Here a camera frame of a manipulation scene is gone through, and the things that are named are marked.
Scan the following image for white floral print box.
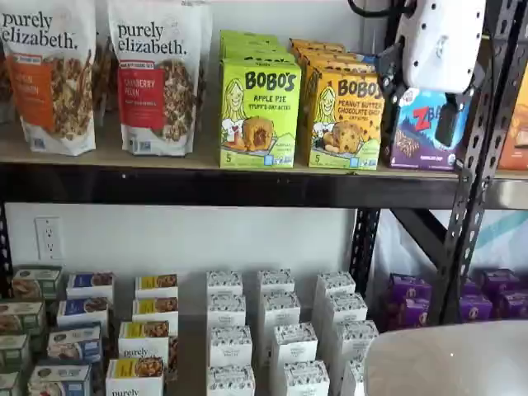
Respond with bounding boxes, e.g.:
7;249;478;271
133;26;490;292
262;290;301;331
207;292;248;329
316;271;356;299
210;324;253;368
257;269;296;296
333;320;380;362
342;357;368;396
323;292;369;327
205;270;243;297
205;364;257;396
283;360;332;396
271;323;318;366

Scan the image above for green Bobo's apple pie box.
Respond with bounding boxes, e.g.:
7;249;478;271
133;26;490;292
219;40;287;54
219;29;279;45
220;49;295;64

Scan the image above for red label granola pouch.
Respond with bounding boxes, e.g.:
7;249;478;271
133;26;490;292
106;0;207;157

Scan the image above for white wall outlet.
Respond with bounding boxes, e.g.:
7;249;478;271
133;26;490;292
34;216;64;262

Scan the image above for orange snack bar box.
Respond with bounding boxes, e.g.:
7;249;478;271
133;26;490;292
497;88;528;171

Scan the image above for black cable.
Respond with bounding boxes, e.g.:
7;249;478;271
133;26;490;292
347;0;375;18

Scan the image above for yellow banana nut granola box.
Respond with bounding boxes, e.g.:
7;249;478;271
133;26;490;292
134;273;179;299
105;356;167;396
118;320;178;364
131;295;179;327

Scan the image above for yellow oat bites box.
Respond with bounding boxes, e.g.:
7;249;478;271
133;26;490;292
218;59;302;170

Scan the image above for black metal shelving rack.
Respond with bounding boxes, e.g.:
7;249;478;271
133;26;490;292
379;0;528;327
0;0;512;327

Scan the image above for orange label granola pouch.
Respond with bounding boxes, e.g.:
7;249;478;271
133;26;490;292
0;0;99;157

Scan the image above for yellow Bobo's peanut butter box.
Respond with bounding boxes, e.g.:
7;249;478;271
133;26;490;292
307;65;386;171
299;53;375;72
293;45;356;59
288;38;346;50

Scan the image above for blue oatmeal box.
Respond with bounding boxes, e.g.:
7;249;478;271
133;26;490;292
46;323;103;365
66;271;116;301
56;296;111;331
26;363;93;396

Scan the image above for green oatmeal box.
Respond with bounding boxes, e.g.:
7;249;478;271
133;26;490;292
12;266;63;300
0;370;22;396
0;299;47;336
0;332;32;372

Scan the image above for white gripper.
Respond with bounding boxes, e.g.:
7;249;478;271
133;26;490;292
377;0;488;146

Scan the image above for blue purple Zbar box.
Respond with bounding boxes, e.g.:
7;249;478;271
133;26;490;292
353;51;389;75
382;84;471;172

